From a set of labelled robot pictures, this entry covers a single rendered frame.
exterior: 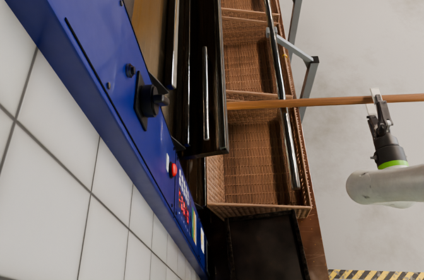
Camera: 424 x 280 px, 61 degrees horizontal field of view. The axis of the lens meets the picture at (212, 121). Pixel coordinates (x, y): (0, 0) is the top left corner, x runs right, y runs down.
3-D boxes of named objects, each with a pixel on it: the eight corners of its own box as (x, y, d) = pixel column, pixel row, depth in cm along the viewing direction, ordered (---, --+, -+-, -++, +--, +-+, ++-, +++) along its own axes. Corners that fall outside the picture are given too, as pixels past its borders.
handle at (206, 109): (214, 147, 100) (209, 147, 100) (211, 57, 117) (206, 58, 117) (208, 137, 95) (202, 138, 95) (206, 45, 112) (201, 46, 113)
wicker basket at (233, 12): (204, 40, 235) (200, 7, 211) (200, -17, 264) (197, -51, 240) (279, 33, 233) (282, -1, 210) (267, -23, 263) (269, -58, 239)
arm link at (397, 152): (404, 171, 121) (415, 159, 113) (368, 172, 122) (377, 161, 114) (399, 154, 124) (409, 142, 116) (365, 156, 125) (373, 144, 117)
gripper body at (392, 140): (380, 144, 117) (373, 120, 122) (372, 156, 124) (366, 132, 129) (404, 144, 116) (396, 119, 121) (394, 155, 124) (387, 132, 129)
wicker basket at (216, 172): (206, 224, 173) (201, 205, 149) (205, 123, 202) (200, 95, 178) (308, 219, 170) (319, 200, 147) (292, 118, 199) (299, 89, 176)
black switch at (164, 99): (144, 132, 51) (122, 86, 42) (147, 96, 54) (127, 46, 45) (170, 130, 51) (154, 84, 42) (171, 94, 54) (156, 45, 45)
